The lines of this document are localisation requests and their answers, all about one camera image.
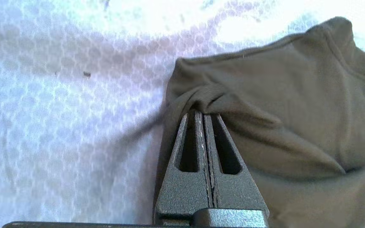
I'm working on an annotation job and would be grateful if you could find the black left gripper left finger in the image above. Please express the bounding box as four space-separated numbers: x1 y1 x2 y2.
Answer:
155 111 214 219

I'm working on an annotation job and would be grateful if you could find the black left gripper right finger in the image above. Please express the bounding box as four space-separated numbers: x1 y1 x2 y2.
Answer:
203 113 269 217

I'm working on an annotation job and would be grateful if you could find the black t-shirt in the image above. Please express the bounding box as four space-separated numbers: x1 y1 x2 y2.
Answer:
152 16 365 228

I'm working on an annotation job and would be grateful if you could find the blue bed sheet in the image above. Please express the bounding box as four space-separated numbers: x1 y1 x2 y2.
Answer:
0 0 365 226

